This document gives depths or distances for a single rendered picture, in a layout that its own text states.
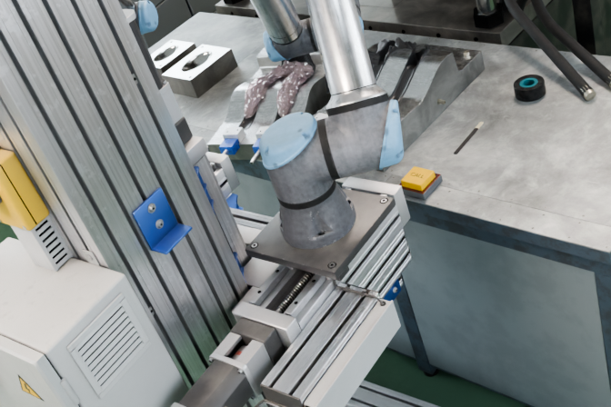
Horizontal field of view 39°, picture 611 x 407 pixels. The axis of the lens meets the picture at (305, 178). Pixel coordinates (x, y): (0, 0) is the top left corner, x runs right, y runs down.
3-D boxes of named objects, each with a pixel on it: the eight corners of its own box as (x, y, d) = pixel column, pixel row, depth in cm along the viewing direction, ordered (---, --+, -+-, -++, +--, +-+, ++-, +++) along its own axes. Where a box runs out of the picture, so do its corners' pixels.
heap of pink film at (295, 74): (292, 117, 243) (284, 94, 238) (238, 119, 251) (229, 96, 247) (325, 68, 261) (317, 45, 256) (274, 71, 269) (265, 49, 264)
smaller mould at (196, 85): (197, 98, 282) (190, 80, 278) (168, 92, 292) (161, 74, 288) (238, 66, 292) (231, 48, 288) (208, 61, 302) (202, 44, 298)
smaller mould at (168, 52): (166, 83, 298) (160, 68, 295) (144, 78, 306) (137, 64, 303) (200, 57, 307) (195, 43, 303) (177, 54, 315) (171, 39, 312)
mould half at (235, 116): (293, 160, 236) (280, 126, 230) (213, 159, 249) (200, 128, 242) (354, 62, 271) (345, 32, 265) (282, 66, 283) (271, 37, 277)
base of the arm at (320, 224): (329, 255, 162) (314, 215, 156) (267, 241, 171) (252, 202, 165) (370, 205, 170) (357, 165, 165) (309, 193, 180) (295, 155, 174)
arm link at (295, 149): (275, 173, 171) (253, 117, 164) (340, 157, 169) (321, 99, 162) (274, 211, 161) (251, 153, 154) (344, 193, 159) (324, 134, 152)
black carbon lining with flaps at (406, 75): (373, 133, 222) (364, 102, 217) (325, 123, 233) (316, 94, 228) (445, 62, 240) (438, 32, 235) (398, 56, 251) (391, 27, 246)
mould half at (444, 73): (384, 173, 219) (371, 129, 212) (308, 153, 236) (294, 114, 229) (485, 68, 245) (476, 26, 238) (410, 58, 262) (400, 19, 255)
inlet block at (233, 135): (228, 171, 236) (222, 155, 233) (213, 171, 238) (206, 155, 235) (248, 142, 245) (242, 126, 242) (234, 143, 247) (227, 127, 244)
